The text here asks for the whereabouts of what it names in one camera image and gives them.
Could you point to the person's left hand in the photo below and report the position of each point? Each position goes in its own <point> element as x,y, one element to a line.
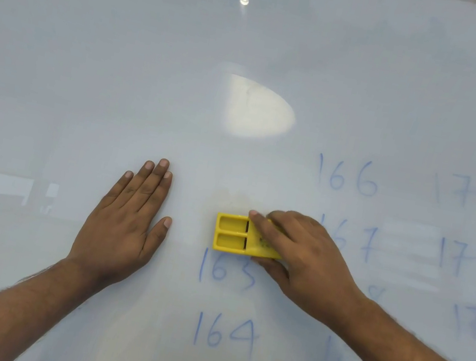
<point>118,235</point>

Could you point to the person's right hand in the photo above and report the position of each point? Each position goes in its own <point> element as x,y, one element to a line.
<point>313,274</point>

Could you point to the yellow whiteboard eraser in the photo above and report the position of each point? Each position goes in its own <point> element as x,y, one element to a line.
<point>229,232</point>

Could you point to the glossy white whiteboard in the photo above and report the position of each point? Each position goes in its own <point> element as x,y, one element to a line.
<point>105,49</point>

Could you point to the person's left forearm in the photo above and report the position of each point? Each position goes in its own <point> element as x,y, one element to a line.
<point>3,316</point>

